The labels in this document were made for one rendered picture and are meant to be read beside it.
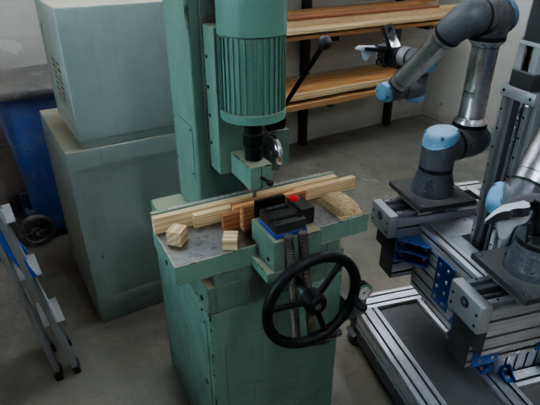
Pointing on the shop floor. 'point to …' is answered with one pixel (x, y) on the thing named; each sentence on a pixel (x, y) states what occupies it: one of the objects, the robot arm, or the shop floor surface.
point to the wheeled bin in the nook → (30, 152)
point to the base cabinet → (246, 350)
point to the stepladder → (51, 315)
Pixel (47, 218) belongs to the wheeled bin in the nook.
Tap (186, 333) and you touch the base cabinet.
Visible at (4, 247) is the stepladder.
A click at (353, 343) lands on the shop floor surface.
